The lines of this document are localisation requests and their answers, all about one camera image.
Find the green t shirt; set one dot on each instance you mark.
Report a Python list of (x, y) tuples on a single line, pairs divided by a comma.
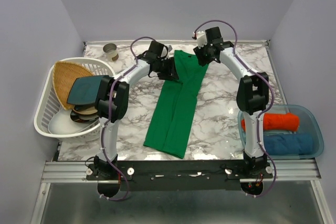
[(172, 119)]

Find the clear blue plastic bin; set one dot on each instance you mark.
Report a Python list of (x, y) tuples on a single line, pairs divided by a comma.
[(308, 124)]

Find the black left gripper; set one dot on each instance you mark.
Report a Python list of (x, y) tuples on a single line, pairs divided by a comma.
[(170, 72)]

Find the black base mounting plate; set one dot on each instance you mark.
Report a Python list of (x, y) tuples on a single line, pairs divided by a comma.
[(177, 175)]

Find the white bowl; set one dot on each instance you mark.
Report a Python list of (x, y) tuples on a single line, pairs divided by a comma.
[(67, 122)]

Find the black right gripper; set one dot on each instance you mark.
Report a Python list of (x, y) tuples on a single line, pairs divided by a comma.
[(201, 61)]

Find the aluminium rail frame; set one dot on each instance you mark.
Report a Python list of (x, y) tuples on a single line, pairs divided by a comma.
[(283, 170)]

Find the metal cup with cork base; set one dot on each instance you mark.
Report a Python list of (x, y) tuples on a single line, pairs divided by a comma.
[(110, 50)]

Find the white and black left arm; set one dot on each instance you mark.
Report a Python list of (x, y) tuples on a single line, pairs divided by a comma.
[(113, 94)]

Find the rolled orange t shirt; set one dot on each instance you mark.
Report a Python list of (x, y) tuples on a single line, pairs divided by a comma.
[(281, 122)]

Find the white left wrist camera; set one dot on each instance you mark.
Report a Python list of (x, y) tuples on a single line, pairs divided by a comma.
[(166, 50)]

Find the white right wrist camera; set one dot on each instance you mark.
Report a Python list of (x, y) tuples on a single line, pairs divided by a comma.
[(200, 38)]

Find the dark stacked bowls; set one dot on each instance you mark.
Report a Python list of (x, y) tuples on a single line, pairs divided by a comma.
[(84, 113)]

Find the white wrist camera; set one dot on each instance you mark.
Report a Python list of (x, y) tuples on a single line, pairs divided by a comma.
[(166, 50), (200, 38)]

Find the woven wicker tray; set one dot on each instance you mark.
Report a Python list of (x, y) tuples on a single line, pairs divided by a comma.
[(64, 75)]

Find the dark teal plate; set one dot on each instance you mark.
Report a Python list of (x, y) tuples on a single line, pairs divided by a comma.
[(84, 90)]

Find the rolled blue t shirt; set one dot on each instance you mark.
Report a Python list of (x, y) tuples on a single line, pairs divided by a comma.
[(289, 144)]

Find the white plastic laundry basket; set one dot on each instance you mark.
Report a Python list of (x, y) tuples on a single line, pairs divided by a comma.
[(49, 105)]

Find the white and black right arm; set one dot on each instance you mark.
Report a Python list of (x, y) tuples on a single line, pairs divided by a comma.
[(252, 95)]

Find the white table edge trim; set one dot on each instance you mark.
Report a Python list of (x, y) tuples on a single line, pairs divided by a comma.
[(170, 42)]

